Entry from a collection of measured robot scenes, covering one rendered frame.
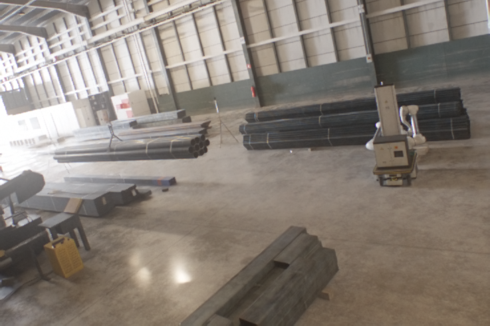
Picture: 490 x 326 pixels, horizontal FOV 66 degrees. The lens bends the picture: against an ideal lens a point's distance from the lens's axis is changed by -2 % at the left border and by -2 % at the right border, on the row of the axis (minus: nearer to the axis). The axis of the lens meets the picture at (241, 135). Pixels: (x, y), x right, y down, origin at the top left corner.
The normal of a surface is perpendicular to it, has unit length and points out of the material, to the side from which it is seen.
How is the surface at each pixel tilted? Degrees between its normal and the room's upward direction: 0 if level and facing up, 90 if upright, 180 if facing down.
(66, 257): 90
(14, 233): 90
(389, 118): 90
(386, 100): 90
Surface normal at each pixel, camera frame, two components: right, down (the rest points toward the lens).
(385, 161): -0.46, 0.30
